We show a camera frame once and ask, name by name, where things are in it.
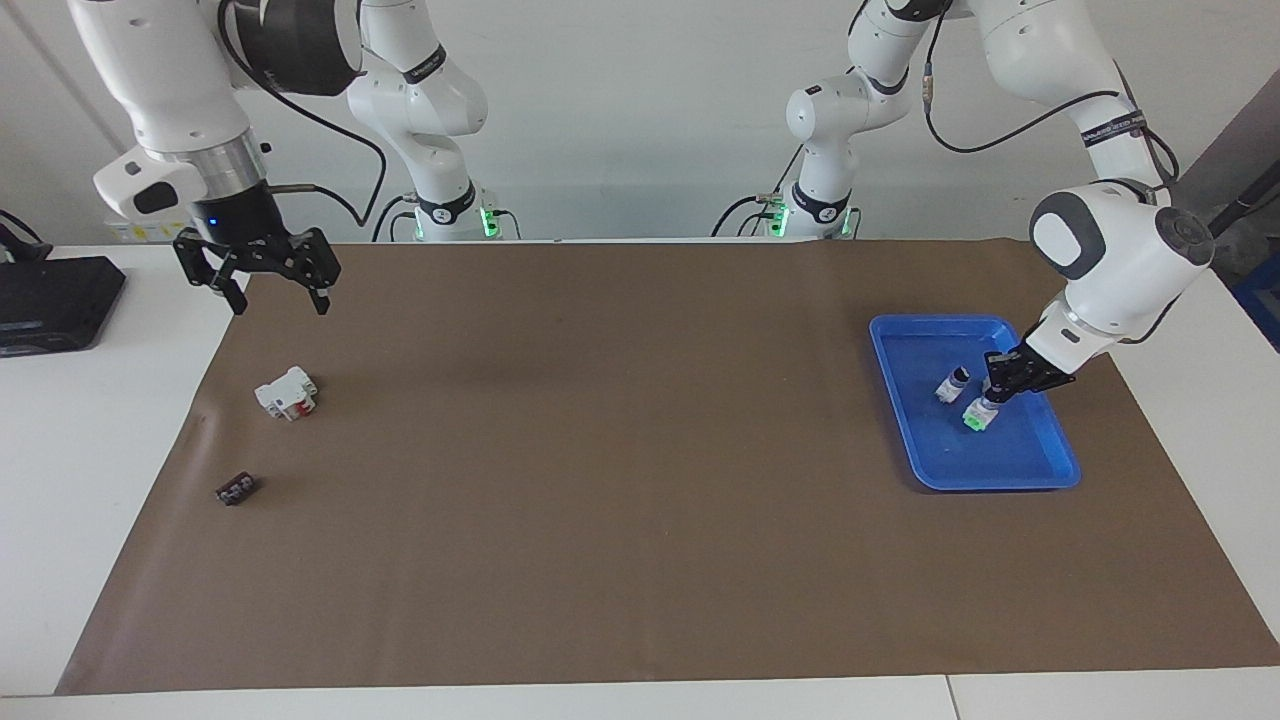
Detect black left arm base cable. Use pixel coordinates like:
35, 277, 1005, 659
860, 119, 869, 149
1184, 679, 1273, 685
712, 148, 806, 239

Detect black electronics box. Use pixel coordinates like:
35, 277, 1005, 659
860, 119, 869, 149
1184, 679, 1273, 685
0, 256, 128, 357

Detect black cable on electronics box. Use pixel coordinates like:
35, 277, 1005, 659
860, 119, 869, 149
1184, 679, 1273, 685
0, 210, 53, 263

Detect white circuit breaker red parts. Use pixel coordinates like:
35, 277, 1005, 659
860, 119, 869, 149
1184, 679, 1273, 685
254, 366, 319, 422

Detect brown table mat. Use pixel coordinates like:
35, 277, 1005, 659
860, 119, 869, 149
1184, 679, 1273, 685
55, 238, 1280, 696

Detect blue plastic tray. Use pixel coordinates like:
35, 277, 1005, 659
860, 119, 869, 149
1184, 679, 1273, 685
868, 314, 1083, 493

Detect black tripod stand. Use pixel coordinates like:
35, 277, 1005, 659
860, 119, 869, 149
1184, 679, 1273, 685
1195, 160, 1280, 266

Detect black right arm base cable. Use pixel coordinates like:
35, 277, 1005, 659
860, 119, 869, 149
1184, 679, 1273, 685
372, 192, 417, 243

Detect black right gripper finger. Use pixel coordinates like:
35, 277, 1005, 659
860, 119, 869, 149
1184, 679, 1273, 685
173, 230, 249, 318
278, 227, 344, 318

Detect blue crate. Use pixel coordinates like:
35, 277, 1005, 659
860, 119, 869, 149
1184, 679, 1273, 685
1232, 262, 1280, 353

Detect black arm base cable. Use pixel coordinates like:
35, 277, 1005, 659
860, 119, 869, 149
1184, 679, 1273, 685
372, 192, 417, 243
712, 148, 806, 239

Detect white wall socket strip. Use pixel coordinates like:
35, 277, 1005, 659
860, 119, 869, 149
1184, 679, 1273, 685
105, 213, 191, 244

